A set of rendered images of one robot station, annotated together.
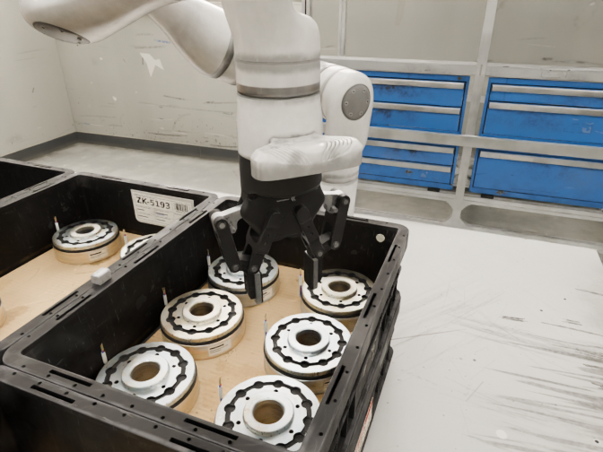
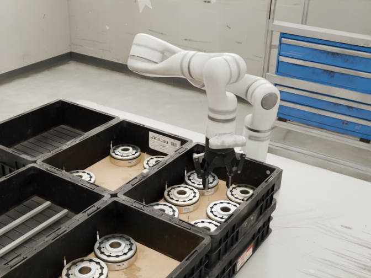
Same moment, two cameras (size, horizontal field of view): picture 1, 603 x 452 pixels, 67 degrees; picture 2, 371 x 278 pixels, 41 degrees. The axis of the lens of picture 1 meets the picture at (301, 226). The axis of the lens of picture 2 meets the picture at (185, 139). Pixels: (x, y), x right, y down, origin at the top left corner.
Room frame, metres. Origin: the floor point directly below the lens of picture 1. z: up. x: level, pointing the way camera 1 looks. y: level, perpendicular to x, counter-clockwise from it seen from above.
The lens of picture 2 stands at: (-0.74, -0.10, 1.64)
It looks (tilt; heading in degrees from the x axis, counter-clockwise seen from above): 26 degrees down; 10
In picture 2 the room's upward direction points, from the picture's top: 2 degrees clockwise
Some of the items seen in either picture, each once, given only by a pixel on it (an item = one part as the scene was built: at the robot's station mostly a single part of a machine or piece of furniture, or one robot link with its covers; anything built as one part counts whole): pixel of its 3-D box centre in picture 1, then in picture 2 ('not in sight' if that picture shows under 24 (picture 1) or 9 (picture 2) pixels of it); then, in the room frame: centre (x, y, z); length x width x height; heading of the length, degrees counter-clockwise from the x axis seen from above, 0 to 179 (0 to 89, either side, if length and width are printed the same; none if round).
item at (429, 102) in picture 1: (386, 129); (329, 87); (2.29, -0.43, 0.60); 0.72 x 0.03 x 0.56; 70
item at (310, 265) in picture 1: (310, 270); (228, 181); (0.41, -0.01, 0.96); 0.02 x 0.01 x 0.04; 24
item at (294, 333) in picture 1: (308, 338); (225, 209); (0.41, -0.01, 0.86); 0.05 x 0.05 x 0.01
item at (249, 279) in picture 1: (242, 276); (201, 178); (0.38, 0.06, 0.97); 0.03 x 0.01 x 0.05; 114
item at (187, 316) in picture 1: (201, 310); (181, 193); (0.46, 0.12, 0.86); 0.05 x 0.05 x 0.01
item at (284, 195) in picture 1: (281, 190); (219, 149); (0.40, 0.02, 1.05); 0.08 x 0.08 x 0.09
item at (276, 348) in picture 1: (308, 342); (224, 211); (0.41, -0.01, 0.86); 0.10 x 0.10 x 0.01
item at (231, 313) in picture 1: (202, 313); (181, 194); (0.46, 0.12, 0.86); 0.10 x 0.10 x 0.01
